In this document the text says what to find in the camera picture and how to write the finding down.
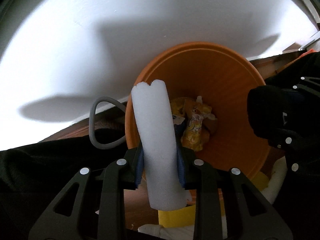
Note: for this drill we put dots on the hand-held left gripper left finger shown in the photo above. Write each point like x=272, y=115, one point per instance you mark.
x=138, y=165

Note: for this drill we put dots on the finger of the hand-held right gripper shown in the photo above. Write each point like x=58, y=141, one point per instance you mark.
x=307, y=83
x=290, y=145

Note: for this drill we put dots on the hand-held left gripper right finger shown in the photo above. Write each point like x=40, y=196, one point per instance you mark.
x=180, y=166

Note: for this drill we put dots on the white foam tube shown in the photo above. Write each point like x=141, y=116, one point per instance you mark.
x=155, y=130

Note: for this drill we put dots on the black cloth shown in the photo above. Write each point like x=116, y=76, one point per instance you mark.
x=265, y=110

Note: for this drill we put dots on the orange plastic bin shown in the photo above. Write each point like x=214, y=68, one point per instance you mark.
x=225, y=92

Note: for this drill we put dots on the white foam piece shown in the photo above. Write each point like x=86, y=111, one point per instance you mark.
x=275, y=180

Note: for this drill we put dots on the yellow snack wrapper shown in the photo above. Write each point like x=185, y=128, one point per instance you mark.
x=193, y=130

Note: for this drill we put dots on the yellow plastic box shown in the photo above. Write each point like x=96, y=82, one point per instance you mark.
x=175, y=216

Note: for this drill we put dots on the small yellow packet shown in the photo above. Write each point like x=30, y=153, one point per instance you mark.
x=177, y=106

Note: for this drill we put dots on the dark cloth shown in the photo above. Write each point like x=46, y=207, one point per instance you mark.
x=37, y=167
x=308, y=205

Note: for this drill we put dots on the white crumpled paper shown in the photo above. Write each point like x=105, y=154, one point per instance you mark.
x=155, y=231

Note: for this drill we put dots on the grey door frame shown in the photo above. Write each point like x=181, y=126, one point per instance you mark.
x=310, y=6

